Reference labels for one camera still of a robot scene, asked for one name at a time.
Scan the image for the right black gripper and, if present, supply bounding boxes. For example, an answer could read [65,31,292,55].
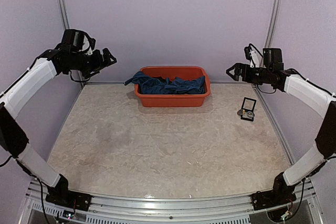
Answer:
[226,62,272,84]

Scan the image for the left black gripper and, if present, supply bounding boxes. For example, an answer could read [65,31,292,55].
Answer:
[66,47,117,79]

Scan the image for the dark blue t-shirt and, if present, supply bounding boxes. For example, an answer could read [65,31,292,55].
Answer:
[124,71,205,95]

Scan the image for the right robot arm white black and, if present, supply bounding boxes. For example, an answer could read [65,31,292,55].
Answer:
[226,46,335,205]

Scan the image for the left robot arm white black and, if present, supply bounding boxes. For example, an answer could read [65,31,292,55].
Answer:
[1,29,117,206]

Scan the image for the black square display box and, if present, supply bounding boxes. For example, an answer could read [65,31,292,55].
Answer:
[239,97,257,122]

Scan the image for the orange plastic tub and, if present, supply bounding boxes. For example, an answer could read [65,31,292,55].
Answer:
[134,66,211,107]

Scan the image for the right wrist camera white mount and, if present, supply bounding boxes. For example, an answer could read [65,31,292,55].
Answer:
[244,44,264,68]

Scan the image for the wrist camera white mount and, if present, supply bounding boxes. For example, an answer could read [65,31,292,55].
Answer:
[80,36,96,56]
[244,44,264,68]

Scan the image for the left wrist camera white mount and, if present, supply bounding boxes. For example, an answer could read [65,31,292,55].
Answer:
[80,36,96,56]

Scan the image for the left aluminium corner post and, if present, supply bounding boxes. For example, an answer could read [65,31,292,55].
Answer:
[51,0,86,86]

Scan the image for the aluminium corner post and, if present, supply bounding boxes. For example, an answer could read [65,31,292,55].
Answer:
[51,0,86,86]
[253,0,286,87]

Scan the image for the right aluminium corner post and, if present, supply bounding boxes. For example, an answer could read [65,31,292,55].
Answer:
[253,0,286,87]

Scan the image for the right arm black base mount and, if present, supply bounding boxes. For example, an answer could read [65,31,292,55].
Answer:
[251,190,297,210]

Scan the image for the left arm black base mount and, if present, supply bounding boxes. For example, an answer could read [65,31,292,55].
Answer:
[46,191,92,211]

